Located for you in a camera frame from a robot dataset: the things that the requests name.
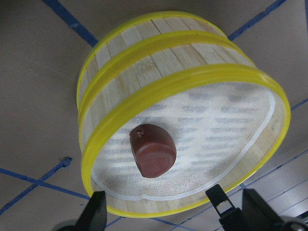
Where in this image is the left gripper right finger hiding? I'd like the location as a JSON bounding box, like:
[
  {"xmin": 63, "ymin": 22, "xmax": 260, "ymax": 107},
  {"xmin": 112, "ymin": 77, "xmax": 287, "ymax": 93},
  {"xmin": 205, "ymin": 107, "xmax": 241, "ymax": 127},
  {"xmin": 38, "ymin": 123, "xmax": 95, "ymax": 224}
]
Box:
[{"xmin": 242, "ymin": 189, "xmax": 286, "ymax": 231}]

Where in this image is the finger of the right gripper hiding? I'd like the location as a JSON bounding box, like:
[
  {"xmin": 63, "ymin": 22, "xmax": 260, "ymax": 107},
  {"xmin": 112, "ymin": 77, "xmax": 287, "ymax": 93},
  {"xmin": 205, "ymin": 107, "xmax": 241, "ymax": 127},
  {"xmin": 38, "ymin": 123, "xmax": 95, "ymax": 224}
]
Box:
[{"xmin": 205, "ymin": 184, "xmax": 243, "ymax": 231}]

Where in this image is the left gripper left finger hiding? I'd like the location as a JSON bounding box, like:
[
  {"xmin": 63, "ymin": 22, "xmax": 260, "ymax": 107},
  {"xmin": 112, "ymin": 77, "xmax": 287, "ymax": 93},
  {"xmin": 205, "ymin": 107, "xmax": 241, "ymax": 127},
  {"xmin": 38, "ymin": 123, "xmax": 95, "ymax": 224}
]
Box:
[{"xmin": 73, "ymin": 191, "xmax": 106, "ymax": 231}]

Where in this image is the brown bun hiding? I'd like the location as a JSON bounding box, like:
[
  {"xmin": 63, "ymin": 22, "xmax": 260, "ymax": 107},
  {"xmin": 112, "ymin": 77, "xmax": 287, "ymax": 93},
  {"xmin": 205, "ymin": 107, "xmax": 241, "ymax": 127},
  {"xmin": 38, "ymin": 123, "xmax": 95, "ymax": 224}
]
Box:
[{"xmin": 129, "ymin": 124, "xmax": 177, "ymax": 178}]

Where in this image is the yellow steamer basket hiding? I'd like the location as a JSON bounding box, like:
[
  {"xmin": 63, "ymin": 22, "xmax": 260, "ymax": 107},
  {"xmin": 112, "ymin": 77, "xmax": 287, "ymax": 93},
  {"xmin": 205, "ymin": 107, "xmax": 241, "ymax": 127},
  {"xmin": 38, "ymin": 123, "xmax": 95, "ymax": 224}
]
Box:
[{"xmin": 80, "ymin": 64, "xmax": 291, "ymax": 218}]

